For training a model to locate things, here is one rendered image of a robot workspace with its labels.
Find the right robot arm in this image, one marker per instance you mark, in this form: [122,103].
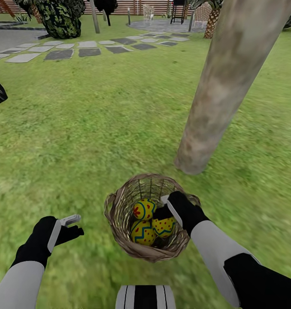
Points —
[240,278]

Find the wicker basket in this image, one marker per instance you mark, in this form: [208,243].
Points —
[121,216]

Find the easter egg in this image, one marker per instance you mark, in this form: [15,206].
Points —
[144,209]
[163,228]
[142,233]

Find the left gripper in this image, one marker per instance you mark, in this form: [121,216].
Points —
[70,233]

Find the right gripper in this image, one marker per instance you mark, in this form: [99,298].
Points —
[161,213]

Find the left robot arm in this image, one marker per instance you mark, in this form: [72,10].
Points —
[19,288]

